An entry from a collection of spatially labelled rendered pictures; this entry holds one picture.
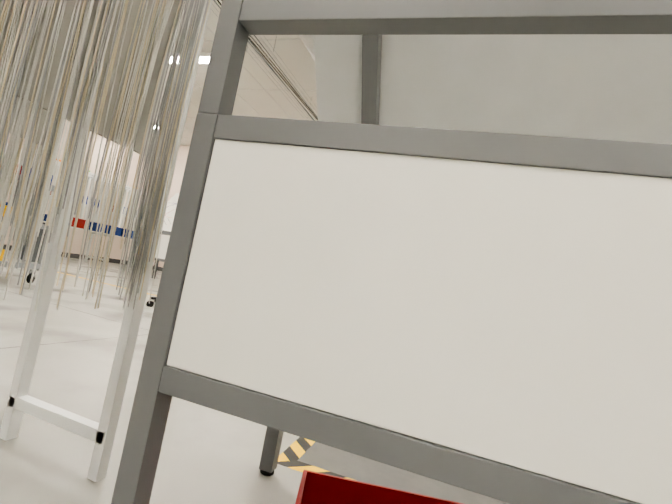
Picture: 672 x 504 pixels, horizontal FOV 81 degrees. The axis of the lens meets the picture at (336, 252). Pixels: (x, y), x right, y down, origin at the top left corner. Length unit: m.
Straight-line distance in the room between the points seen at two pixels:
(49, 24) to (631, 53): 1.12
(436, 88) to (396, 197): 0.58
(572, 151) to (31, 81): 0.83
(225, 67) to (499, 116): 0.67
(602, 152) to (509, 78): 0.54
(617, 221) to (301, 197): 0.40
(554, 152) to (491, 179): 0.08
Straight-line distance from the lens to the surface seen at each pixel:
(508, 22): 0.66
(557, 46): 1.08
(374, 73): 1.07
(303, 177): 0.59
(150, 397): 0.70
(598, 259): 0.55
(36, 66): 0.91
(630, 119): 1.14
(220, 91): 0.71
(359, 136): 0.58
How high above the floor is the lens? 0.57
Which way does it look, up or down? 4 degrees up
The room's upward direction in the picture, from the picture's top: 11 degrees clockwise
